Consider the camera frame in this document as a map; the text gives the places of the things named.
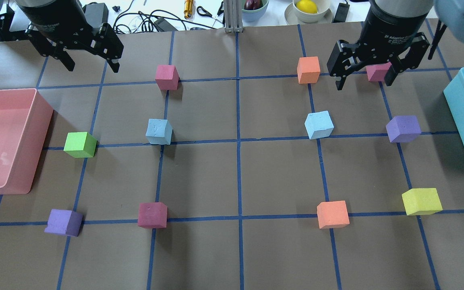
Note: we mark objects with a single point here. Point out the black power adapter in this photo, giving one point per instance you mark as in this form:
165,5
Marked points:
162,25

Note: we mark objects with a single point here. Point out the green bowl with fruit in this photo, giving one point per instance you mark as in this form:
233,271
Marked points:
253,10

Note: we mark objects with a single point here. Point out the orange block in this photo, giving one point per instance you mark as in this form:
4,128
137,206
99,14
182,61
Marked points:
332,215
308,70

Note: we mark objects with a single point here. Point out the purple block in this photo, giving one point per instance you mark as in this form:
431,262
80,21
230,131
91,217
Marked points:
403,129
64,222

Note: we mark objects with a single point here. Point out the light blue block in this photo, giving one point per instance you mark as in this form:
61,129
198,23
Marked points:
319,125
159,132

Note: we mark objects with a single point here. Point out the bowl with lemon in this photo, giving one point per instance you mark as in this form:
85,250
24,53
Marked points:
308,11

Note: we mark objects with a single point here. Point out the pink block top right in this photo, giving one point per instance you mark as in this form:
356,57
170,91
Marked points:
377,72

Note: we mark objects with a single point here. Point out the orange block bottom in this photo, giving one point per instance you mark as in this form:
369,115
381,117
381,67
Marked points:
332,215

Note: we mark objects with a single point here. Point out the yellow block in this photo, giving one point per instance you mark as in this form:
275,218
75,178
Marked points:
421,201

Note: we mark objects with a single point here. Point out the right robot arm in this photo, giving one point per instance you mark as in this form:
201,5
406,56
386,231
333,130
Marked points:
441,15

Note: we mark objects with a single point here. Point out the purple block bottom left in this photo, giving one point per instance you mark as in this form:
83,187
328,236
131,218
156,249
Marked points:
64,222

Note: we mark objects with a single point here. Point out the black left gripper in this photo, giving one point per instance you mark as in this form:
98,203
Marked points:
56,23

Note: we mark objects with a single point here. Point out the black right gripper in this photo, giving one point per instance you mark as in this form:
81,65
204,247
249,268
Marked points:
391,27

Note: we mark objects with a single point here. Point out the purple block right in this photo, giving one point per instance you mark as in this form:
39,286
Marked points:
403,129

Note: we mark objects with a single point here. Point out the dark pink block bottom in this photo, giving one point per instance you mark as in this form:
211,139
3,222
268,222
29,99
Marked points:
152,215

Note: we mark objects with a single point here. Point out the brass cylinder tool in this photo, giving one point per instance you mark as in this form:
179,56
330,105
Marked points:
188,8

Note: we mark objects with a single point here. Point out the pink block top left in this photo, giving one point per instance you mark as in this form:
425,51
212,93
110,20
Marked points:
167,77

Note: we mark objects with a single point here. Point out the pink plastic bin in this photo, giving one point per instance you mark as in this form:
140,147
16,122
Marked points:
24,121

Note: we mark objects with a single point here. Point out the green block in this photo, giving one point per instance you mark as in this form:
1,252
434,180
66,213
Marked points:
80,145

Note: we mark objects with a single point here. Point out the orange block top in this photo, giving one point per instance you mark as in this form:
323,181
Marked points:
308,70

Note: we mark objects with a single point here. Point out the aluminium profile post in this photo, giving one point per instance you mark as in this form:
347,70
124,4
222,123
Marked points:
233,16

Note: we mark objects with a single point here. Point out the black scissors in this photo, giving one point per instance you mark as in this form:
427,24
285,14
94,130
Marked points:
201,11

